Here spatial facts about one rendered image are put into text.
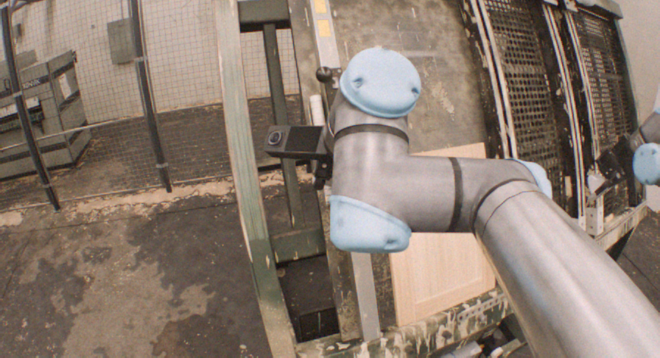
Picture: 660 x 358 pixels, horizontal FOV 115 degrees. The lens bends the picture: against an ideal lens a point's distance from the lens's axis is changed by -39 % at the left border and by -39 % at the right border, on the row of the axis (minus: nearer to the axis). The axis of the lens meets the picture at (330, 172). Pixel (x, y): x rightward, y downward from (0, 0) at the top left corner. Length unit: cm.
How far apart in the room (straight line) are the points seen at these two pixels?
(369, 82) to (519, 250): 19
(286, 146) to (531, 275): 38
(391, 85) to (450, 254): 78
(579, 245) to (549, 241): 2
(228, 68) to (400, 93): 56
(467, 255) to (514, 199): 82
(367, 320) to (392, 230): 67
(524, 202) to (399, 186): 11
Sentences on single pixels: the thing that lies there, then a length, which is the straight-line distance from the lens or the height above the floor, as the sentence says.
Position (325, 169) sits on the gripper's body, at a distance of 49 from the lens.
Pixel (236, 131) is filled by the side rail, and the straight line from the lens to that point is 78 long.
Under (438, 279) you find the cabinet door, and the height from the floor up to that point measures 98.
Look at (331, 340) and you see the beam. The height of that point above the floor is 87.
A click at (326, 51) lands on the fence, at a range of 87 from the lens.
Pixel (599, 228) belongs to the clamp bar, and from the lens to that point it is 166.
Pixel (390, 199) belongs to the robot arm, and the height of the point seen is 157.
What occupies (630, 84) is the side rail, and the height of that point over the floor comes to 150.
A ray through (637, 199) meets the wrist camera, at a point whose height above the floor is 140.
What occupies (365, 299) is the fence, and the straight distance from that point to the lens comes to 91.
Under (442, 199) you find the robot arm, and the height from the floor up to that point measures 157.
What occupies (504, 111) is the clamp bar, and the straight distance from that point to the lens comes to 111.
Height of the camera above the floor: 174
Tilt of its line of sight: 31 degrees down
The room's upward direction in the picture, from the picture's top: straight up
